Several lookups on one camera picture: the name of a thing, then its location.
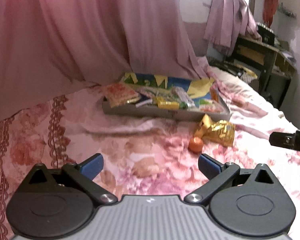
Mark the yellow snack bar packet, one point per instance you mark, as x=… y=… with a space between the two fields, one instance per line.
x=165 y=103

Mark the dark wooden desk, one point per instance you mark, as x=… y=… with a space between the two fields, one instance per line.
x=275 y=71

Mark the orange white snack packet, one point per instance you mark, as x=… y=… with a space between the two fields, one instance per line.
x=213 y=104

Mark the black handbag beside bed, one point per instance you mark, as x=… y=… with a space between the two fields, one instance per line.
x=237 y=70

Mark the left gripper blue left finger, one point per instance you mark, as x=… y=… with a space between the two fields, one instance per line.
x=92 y=166

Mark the pink draped curtain sheet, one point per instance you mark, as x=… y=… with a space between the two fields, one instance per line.
x=54 y=47

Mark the green white vegetable snack pouch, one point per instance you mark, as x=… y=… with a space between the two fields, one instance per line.
x=153 y=92

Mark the clear crispy rice cake pack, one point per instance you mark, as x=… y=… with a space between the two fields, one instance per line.
x=118 y=94

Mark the gold foil snack packet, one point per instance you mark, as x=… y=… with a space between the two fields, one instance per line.
x=221 y=132

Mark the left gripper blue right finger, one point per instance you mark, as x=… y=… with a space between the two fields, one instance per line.
x=209 y=166

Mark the floral pink bedsheet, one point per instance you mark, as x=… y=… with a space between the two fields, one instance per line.
x=142 y=155

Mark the black box on desk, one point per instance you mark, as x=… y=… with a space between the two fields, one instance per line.
x=266 y=33

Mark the hanging pink cloth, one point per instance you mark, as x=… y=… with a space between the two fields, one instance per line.
x=227 y=20

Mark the pink white nougat bar pack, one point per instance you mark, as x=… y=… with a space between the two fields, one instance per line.
x=183 y=96

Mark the green sausage stick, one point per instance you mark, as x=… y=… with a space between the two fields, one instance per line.
x=184 y=104

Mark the painted cardboard box tray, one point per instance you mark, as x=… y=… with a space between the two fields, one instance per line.
x=196 y=89

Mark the red hanging ornament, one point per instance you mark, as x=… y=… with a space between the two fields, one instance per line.
x=271 y=2

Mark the orange mandarin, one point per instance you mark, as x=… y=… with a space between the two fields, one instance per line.
x=196 y=145

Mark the dark blue packet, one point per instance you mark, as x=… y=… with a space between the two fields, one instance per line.
x=143 y=101

